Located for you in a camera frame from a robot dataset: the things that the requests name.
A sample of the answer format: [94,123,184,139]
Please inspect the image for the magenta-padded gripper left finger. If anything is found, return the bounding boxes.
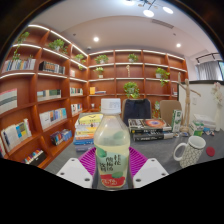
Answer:
[55,146,98,189]

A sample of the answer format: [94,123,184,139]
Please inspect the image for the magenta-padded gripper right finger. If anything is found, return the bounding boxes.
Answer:
[128,146,170,189]

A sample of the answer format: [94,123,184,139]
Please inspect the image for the clear drink bottle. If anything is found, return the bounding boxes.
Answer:
[93,97,131,190]

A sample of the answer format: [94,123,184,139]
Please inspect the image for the stack of colourful books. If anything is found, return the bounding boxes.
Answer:
[73,112,104,153]

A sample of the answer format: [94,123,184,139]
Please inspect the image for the white mug with triangle pattern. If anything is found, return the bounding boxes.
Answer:
[172,135,207,169]

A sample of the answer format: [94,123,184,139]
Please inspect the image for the green and white carton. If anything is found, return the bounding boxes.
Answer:
[171,109,183,134]

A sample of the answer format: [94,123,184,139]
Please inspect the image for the dark office chair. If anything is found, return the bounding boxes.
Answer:
[121,98,153,126]

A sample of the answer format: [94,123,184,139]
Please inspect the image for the small green box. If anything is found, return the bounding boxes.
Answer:
[189,120,205,137]

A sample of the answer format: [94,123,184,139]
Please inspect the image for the tan chair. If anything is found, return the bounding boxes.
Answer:
[159,99,183,126]

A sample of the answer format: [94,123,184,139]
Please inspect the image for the stack of white papers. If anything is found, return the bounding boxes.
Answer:
[193,113,217,130]

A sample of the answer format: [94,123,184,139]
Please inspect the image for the white vase with pink flowers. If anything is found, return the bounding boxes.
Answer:
[211,81,224,132]

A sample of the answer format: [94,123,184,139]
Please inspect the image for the orange wooden bookshelf unit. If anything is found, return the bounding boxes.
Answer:
[0,23,189,169]

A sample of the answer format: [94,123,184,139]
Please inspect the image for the grey curtain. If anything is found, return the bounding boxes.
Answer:
[195,60,223,81]

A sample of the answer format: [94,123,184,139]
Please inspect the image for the window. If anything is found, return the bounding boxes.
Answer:
[218,60,224,81]

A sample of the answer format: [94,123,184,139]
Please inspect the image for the ceiling air vent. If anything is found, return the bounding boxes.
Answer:
[151,18,174,30]

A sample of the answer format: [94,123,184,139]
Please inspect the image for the ceiling lights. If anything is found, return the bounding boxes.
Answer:
[93,0,183,49]

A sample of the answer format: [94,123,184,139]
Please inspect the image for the black ceiling track rail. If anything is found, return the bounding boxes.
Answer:
[194,52,223,64]

